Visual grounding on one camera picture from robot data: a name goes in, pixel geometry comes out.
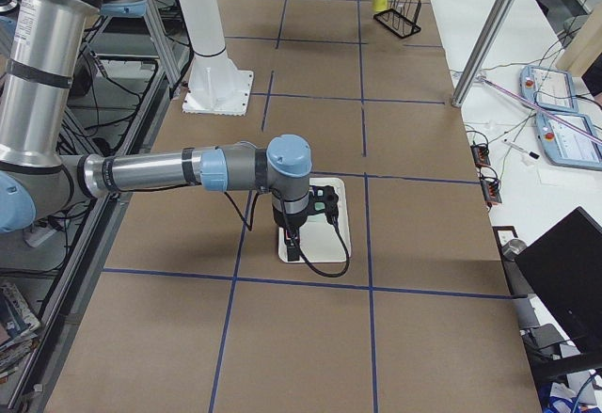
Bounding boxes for aluminium frame post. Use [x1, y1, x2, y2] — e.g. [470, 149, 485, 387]
[451, 0, 515, 107]

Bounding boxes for far teach pendant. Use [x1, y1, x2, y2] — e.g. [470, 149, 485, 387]
[520, 65, 578, 113]

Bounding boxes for teach pendant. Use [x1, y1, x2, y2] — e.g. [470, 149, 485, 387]
[535, 112, 601, 171]
[520, 65, 578, 113]

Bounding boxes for white pedestal column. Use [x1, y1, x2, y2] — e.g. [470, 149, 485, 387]
[179, 0, 254, 116]

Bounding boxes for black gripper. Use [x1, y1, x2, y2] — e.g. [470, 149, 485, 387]
[272, 194, 313, 262]

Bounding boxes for white bear print tray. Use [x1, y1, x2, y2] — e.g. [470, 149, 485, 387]
[277, 178, 351, 265]

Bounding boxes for yellow plastic cup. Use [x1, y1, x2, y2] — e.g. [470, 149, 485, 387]
[372, 0, 388, 14]

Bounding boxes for silver metal cylinder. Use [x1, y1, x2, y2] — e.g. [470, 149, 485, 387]
[501, 238, 528, 262]

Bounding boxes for near teach pendant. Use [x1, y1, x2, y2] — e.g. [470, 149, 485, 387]
[535, 112, 601, 171]

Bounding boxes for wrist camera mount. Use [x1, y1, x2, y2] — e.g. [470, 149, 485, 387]
[308, 185, 339, 226]

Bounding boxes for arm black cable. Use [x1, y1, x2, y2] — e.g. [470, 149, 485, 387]
[224, 190, 352, 278]

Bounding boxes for black wire cup rack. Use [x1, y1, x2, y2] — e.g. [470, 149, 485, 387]
[372, 0, 422, 39]

